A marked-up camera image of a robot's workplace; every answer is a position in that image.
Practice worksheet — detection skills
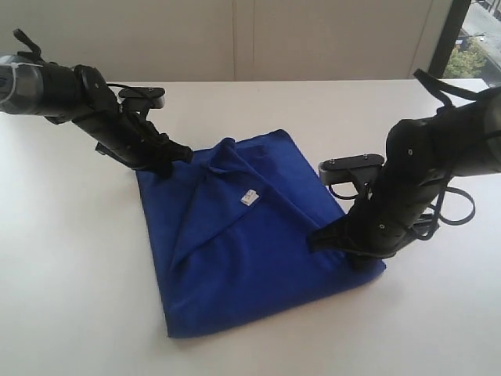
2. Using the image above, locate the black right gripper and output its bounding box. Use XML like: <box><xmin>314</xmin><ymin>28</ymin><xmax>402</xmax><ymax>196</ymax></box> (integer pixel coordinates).
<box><xmin>307</xmin><ymin>161</ymin><xmax>446</xmax><ymax>271</ymax></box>

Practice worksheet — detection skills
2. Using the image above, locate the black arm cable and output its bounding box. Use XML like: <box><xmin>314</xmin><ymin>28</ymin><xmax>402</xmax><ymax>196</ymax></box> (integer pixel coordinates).
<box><xmin>11</xmin><ymin>28</ymin><xmax>44</xmax><ymax>63</ymax></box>
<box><xmin>406</xmin><ymin>172</ymin><xmax>478</xmax><ymax>240</ymax></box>

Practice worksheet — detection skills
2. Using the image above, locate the blue microfiber towel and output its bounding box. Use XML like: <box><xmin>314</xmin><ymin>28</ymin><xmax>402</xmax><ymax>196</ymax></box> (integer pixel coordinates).
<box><xmin>136</xmin><ymin>130</ymin><xmax>385</xmax><ymax>338</ymax></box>

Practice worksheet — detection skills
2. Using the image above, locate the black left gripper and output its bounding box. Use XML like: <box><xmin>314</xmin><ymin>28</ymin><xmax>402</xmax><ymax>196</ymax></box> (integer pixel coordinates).
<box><xmin>72</xmin><ymin>105</ymin><xmax>193</xmax><ymax>179</ymax></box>

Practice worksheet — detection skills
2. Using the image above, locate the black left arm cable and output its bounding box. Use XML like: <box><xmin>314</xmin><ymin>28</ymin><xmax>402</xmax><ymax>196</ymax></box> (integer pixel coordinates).
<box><xmin>11</xmin><ymin>28</ymin><xmax>44</xmax><ymax>63</ymax></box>

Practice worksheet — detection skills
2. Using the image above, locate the green tree outside window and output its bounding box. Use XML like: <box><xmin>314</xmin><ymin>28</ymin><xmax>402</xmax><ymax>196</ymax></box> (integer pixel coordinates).
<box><xmin>443</xmin><ymin>39</ymin><xmax>487</xmax><ymax>78</ymax></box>

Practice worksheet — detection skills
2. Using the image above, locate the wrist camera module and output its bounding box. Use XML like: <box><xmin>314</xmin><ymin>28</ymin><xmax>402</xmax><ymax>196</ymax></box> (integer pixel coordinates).
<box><xmin>118</xmin><ymin>87</ymin><xmax>165</xmax><ymax>112</ymax></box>
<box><xmin>319</xmin><ymin>154</ymin><xmax>384</xmax><ymax>186</ymax></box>

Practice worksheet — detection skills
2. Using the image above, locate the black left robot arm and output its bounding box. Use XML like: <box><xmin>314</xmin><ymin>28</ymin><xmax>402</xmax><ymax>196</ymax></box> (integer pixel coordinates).
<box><xmin>1</xmin><ymin>56</ymin><xmax>193</xmax><ymax>178</ymax></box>

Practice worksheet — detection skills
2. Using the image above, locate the black window frame post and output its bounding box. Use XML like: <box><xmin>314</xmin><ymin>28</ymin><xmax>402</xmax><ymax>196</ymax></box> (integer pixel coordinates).
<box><xmin>427</xmin><ymin>0</ymin><xmax>472</xmax><ymax>78</ymax></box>

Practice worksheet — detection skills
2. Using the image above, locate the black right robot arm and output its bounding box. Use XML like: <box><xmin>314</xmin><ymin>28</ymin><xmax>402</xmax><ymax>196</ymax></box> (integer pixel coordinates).
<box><xmin>308</xmin><ymin>88</ymin><xmax>500</xmax><ymax>265</ymax></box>

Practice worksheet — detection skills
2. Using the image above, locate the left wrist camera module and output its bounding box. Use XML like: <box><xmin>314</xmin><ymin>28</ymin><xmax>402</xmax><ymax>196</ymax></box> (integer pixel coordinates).
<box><xmin>118</xmin><ymin>87</ymin><xmax>165</xmax><ymax>112</ymax></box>

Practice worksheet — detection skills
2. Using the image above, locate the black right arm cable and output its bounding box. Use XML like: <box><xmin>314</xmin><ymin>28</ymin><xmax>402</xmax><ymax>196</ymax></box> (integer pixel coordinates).
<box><xmin>406</xmin><ymin>172</ymin><xmax>478</xmax><ymax>240</ymax></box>

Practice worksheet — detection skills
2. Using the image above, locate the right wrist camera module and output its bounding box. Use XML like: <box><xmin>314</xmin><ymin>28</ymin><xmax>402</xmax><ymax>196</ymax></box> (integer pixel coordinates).
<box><xmin>319</xmin><ymin>154</ymin><xmax>384</xmax><ymax>186</ymax></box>

